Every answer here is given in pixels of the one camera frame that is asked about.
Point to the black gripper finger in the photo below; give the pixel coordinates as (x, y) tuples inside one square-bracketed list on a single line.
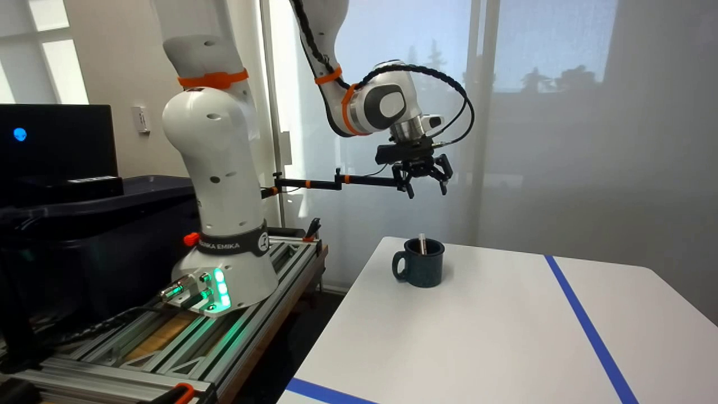
[(445, 174), (406, 183)]

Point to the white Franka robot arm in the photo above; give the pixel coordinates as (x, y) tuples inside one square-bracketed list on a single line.
[(216, 164)]

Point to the black cabinet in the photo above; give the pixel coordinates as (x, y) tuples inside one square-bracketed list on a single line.
[(90, 248)]

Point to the orange black bar clamp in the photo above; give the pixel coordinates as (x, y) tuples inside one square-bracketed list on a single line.
[(186, 393), (311, 230)]

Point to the red Expo marker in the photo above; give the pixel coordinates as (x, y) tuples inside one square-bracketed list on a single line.
[(422, 242)]

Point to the red round knob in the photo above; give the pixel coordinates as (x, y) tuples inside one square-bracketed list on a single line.
[(191, 241)]

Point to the black horizontal rod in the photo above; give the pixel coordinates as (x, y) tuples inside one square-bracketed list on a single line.
[(367, 181)]

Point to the dark teal ceramic mug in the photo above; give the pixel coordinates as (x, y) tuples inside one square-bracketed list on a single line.
[(422, 270)]

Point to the aluminium extrusion base frame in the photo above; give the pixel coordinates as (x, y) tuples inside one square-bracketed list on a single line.
[(247, 328)]

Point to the blue tape strip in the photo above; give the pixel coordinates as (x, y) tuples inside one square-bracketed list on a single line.
[(323, 392), (592, 332)]

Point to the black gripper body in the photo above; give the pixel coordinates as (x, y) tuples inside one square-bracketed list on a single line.
[(430, 169)]

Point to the black monitor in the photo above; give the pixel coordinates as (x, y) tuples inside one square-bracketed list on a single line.
[(69, 142)]

